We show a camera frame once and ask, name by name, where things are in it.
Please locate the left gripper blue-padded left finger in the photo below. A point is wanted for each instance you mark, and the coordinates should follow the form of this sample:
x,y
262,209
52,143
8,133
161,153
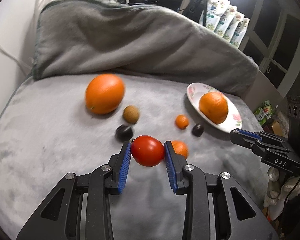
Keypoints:
x,y
59,214

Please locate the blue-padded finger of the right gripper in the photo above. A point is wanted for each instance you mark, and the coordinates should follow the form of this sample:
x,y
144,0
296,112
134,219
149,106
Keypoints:
x,y
258,142

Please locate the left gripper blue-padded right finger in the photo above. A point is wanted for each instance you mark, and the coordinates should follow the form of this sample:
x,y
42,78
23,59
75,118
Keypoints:
x,y
214,197

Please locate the medium mandarin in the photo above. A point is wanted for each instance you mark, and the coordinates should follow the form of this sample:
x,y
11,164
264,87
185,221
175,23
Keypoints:
x,y
180,148

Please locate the red tomato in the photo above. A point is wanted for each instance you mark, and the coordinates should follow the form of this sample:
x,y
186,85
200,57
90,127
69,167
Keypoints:
x,y
147,151

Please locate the right gloved hand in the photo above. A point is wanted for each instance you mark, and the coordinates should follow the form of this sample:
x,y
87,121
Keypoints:
x,y
279,191

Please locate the green juice carton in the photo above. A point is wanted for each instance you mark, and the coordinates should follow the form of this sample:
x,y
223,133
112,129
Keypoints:
x,y
266,113

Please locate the orange on plate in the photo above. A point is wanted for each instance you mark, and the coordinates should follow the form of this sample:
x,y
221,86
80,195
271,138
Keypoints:
x,y
214,106

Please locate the small dark plum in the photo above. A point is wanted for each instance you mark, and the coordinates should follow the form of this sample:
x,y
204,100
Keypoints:
x,y
197,130

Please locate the small mandarin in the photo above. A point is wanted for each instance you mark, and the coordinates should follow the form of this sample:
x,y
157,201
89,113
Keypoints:
x,y
182,122

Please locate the floral white plate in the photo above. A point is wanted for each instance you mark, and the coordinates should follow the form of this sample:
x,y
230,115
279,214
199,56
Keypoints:
x,y
233,120

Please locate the grey seat blanket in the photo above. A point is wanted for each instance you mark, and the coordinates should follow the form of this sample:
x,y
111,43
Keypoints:
x,y
46,132

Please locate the brown longan fruit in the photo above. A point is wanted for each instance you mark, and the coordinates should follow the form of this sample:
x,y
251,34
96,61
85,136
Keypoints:
x,y
131,114

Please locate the large orange on couch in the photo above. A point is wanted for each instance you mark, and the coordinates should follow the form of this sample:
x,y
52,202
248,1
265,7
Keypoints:
x,y
104,94

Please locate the white floral bags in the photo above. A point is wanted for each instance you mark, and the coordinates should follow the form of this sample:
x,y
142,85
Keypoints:
x,y
226,21

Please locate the black tripod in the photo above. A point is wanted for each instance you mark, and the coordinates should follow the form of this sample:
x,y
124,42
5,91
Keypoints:
x,y
196,10

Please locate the grey blanket covered cushion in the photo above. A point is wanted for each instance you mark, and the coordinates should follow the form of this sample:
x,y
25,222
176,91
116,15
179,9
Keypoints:
x,y
87,36

